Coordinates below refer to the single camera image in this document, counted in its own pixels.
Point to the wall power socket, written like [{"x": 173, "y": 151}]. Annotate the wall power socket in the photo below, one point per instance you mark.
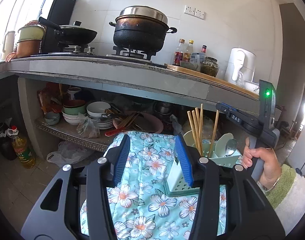
[{"x": 194, "y": 12}]

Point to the sauce bottle red label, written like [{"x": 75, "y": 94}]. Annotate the sauce bottle red label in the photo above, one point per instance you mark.
[{"x": 179, "y": 52}]

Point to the cooking oil bottle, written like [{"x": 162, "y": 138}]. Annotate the cooking oil bottle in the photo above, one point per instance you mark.
[{"x": 21, "y": 147}]

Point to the wooden chopstick one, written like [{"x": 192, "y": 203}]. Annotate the wooden chopstick one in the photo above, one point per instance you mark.
[{"x": 192, "y": 125}]

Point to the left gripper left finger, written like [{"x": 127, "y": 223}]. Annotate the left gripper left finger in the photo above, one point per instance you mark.
[{"x": 118, "y": 159}]

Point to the right fleece sleeve forearm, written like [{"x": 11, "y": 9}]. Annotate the right fleece sleeve forearm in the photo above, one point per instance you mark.
[{"x": 287, "y": 197}]

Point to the glass jar with pickles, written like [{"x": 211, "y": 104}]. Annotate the glass jar with pickles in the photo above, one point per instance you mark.
[{"x": 209, "y": 66}]

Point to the wooden chopstick three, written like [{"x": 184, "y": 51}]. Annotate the wooden chopstick three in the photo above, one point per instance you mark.
[{"x": 197, "y": 114}]

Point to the white plastic bag on floor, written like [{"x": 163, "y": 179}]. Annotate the white plastic bag on floor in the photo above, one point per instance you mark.
[{"x": 68, "y": 153}]

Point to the sauce bottle yellow cap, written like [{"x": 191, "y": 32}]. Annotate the sauce bottle yellow cap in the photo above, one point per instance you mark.
[{"x": 188, "y": 52}]

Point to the black box appliance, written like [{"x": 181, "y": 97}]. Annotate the black box appliance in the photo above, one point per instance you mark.
[{"x": 56, "y": 11}]

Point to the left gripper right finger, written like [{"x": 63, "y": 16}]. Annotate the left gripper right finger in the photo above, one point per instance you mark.
[{"x": 182, "y": 153}]

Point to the wooden chopstick five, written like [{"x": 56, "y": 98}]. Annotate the wooden chopstick five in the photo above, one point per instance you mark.
[{"x": 213, "y": 134}]

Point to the pink plastic basin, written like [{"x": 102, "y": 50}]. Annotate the pink plastic basin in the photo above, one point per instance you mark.
[{"x": 141, "y": 122}]

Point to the green plastic utensil caddy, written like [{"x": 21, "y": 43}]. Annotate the green plastic utensil caddy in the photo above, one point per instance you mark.
[{"x": 208, "y": 176}]

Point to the wooden cutting board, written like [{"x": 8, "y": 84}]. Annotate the wooden cutting board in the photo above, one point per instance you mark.
[{"x": 212, "y": 79}]

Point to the stack of bowls under counter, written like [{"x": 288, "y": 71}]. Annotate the stack of bowls under counter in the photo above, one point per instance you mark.
[{"x": 75, "y": 105}]

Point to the gas stove burner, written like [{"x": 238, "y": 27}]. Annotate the gas stove burner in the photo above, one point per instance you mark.
[{"x": 111, "y": 51}]

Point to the small metal spoon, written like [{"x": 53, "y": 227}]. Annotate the small metal spoon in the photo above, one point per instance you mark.
[{"x": 230, "y": 147}]

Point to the stacked enamel pots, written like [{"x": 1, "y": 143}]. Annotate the stacked enamel pots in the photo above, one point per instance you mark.
[{"x": 29, "y": 41}]

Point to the wooden chopstick four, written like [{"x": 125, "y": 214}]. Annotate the wooden chopstick four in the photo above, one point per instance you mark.
[{"x": 200, "y": 128}]

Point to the black stock pot with lid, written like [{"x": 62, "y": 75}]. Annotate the black stock pot with lid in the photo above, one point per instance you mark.
[{"x": 141, "y": 28}]

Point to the white plastic ladle spoon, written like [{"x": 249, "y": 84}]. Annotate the white plastic ladle spoon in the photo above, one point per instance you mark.
[{"x": 188, "y": 138}]

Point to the person right hand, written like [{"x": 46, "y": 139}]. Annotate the person right hand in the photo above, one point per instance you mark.
[{"x": 272, "y": 169}]

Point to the floral quilted cloth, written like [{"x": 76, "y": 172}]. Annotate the floral quilted cloth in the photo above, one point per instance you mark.
[{"x": 139, "y": 205}]

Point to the black camera box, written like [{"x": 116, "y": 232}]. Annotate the black camera box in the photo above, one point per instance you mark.
[{"x": 267, "y": 98}]

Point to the black frying pan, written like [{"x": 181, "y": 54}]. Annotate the black frying pan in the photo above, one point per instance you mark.
[{"x": 70, "y": 34}]

